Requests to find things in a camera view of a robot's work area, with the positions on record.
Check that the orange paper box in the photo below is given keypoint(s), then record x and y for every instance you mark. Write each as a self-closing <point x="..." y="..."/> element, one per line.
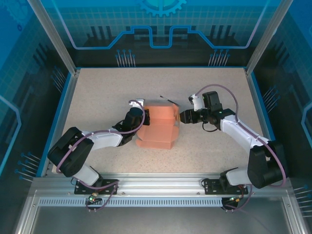
<point x="158" y="131"/>

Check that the clear black ink pen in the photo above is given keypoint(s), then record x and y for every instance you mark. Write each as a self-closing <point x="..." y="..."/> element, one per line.
<point x="168" y="100"/>

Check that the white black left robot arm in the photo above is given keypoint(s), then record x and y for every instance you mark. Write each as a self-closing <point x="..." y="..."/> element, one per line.
<point x="104" y="140"/>

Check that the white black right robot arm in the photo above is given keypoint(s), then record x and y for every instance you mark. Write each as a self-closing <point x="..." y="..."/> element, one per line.
<point x="239" y="129"/>

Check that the small LED connector board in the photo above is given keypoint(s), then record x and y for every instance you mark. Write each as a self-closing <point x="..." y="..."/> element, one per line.
<point x="236" y="200"/>
<point x="92" y="198"/>

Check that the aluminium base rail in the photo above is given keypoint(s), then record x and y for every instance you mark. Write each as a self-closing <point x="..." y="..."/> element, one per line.
<point x="158" y="182"/>

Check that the aluminium side rail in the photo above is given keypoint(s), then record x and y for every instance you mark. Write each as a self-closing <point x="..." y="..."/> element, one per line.
<point x="254" y="85"/>
<point x="71" y="85"/>

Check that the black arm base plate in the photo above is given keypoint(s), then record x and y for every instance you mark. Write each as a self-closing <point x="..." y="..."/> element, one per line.
<point x="212" y="189"/>
<point x="107" y="191"/>

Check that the aluminium frame post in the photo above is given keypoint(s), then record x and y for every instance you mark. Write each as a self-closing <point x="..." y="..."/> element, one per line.
<point x="59" y="41"/>
<point x="261" y="41"/>

